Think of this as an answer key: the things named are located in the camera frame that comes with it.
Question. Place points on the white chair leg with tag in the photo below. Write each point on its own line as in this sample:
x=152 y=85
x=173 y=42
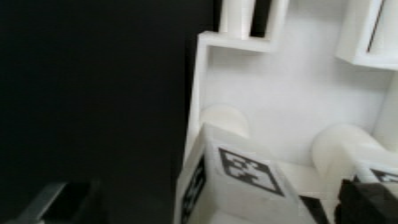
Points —
x=376 y=173

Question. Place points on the white chair seat part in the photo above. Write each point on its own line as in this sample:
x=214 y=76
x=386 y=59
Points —
x=296 y=87

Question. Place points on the white chair leg block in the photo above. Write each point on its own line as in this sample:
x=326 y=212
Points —
x=234 y=188

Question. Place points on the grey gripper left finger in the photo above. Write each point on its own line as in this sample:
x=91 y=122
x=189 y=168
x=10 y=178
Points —
x=66 y=204

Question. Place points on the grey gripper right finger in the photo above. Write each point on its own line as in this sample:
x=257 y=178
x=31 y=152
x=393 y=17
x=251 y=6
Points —
x=369 y=203

